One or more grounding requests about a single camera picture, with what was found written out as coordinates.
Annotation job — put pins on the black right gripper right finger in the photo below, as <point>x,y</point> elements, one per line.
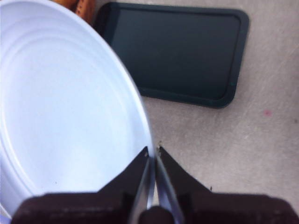
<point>222,207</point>

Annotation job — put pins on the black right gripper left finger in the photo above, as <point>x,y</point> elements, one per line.
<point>93,207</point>

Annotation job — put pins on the blue round plate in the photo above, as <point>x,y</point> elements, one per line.
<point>58,93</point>

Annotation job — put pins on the black rectangular tray board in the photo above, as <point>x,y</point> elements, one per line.
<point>175,53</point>

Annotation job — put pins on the brown wicker basket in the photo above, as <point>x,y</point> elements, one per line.
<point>81,9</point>

